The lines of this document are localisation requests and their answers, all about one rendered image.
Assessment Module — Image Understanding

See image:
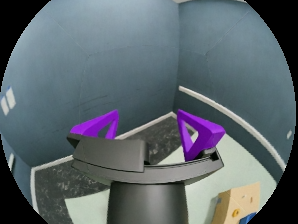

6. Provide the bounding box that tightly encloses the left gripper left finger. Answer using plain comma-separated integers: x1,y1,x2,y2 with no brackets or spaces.
71,111,118,139

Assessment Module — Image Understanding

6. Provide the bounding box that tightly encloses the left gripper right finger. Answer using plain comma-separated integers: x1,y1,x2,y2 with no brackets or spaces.
177,109,225,161

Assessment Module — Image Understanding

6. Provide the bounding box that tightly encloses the blue open-top tray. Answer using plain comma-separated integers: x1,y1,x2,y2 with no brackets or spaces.
239,212,257,224

